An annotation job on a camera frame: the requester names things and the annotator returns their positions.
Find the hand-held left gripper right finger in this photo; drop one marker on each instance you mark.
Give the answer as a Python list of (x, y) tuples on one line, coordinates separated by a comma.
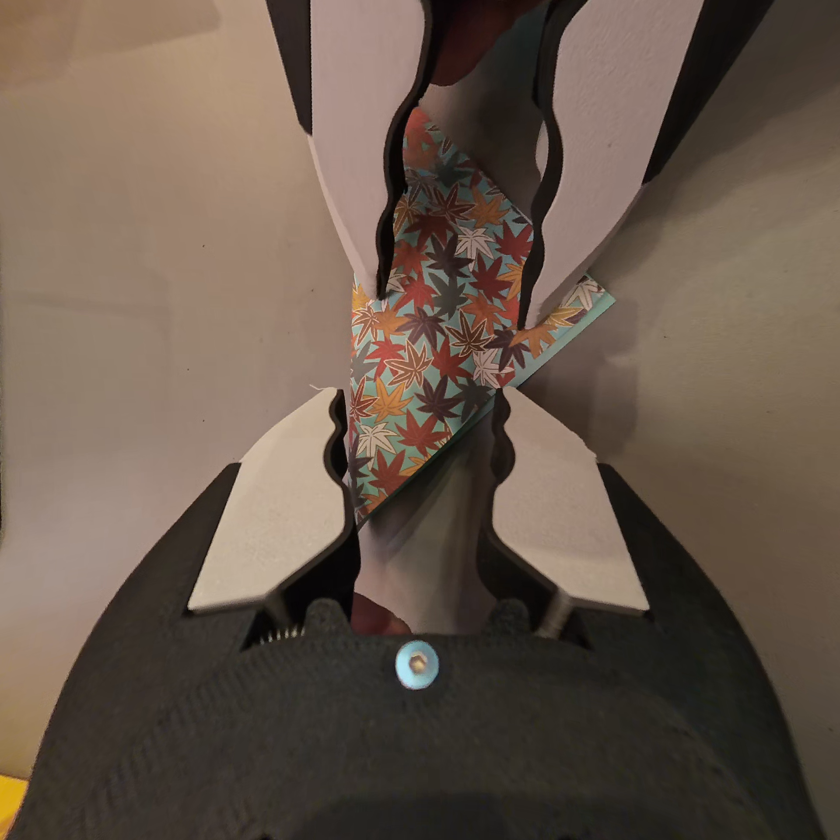
[(564, 525)]

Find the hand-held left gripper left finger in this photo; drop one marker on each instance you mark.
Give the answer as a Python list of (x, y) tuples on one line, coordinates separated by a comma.
[(275, 518)]

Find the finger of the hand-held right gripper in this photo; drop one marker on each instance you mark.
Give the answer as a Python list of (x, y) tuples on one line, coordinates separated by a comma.
[(604, 131), (358, 131)]

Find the leaf-patterned origami paper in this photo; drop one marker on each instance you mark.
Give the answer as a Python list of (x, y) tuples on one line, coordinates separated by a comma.
[(426, 367)]

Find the person's right hand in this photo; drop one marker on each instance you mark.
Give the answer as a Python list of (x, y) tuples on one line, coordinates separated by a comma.
[(459, 39)]

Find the person's left hand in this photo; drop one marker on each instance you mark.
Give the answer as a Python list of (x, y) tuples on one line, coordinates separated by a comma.
[(374, 620)]

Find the yellow object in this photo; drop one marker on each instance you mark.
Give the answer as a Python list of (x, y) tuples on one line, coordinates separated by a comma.
[(12, 810)]

